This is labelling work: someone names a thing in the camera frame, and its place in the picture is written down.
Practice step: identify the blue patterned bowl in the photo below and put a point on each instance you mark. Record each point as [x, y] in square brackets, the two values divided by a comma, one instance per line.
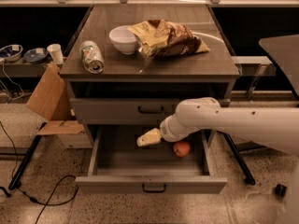
[37, 55]
[11, 53]

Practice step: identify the grey drawer cabinet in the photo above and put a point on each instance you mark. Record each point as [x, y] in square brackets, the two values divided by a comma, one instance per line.
[211, 73]

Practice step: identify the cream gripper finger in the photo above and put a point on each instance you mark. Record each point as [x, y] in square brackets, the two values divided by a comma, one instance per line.
[151, 137]

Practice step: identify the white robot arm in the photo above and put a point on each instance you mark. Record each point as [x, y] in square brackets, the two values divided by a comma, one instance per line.
[273, 127]

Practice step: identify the blue patterned bowl right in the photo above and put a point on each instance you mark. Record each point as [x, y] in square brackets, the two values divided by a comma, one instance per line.
[37, 55]

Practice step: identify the red apple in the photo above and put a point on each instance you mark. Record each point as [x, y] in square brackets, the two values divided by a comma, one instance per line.
[181, 148]

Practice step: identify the blue patterned bowl left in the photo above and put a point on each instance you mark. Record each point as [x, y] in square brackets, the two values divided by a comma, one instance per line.
[11, 53]

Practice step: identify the black left table leg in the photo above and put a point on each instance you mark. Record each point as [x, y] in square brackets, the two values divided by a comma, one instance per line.
[16, 178]

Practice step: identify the closed grey upper drawer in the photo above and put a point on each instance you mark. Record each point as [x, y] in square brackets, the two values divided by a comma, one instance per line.
[123, 111]

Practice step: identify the white ceramic bowl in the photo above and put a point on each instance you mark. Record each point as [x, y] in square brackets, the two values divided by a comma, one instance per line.
[123, 40]

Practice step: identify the black metal stand frame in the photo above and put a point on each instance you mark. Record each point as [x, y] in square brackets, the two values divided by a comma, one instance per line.
[237, 150]

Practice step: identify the open grey middle drawer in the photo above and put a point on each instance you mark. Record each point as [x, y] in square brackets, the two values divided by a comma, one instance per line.
[119, 165]

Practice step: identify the white paper cup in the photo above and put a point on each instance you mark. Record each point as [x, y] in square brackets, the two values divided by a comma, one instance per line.
[56, 54]

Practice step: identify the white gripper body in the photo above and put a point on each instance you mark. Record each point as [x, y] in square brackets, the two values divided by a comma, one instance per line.
[167, 131]

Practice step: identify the black caster wheel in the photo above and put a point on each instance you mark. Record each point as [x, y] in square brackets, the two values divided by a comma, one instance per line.
[280, 190]

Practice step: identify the yellow brown chip bag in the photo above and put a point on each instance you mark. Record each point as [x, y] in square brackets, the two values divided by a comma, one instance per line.
[162, 38]

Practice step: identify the brown cardboard box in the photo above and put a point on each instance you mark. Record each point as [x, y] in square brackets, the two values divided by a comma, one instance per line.
[50, 101]

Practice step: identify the green white soda can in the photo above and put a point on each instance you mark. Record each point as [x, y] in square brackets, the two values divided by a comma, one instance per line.
[91, 57]

